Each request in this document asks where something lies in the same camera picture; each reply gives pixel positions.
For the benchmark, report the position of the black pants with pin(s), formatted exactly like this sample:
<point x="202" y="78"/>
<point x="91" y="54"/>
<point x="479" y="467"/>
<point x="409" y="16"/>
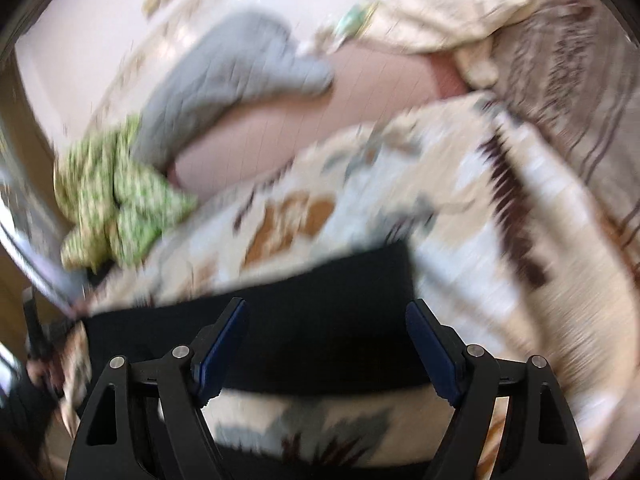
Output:
<point x="337" y="330"/>

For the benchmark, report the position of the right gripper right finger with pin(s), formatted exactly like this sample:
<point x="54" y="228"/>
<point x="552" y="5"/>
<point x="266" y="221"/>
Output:
<point x="539" y="440"/>

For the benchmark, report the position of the leaf pattern fleece blanket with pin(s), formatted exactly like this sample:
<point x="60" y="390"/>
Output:
<point x="505" y="244"/>

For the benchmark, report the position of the small mint green item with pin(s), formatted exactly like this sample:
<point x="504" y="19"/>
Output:
<point x="355" y="19"/>

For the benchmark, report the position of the grey quilted pillow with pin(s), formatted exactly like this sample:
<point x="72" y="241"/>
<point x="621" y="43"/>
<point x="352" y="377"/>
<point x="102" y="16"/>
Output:
<point x="246" y="58"/>

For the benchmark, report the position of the person left hand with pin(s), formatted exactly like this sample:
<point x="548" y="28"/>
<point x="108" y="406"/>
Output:
<point x="47" y="374"/>

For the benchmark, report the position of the pink mattress sheet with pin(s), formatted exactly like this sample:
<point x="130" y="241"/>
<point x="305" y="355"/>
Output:
<point x="253" y="139"/>

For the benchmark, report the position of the cream crumpled quilt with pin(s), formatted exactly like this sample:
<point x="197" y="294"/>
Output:
<point x="464" y="28"/>

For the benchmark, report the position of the green patterned cloth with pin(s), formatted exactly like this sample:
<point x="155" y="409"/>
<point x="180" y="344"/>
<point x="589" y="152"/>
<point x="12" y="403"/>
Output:
<point x="118" y="207"/>

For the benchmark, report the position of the striped floral bedsheet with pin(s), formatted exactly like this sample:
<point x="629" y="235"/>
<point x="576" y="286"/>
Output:
<point x="570" y="70"/>

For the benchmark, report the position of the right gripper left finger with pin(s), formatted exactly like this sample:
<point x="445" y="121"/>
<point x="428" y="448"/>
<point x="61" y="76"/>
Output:
<point x="144" y="420"/>

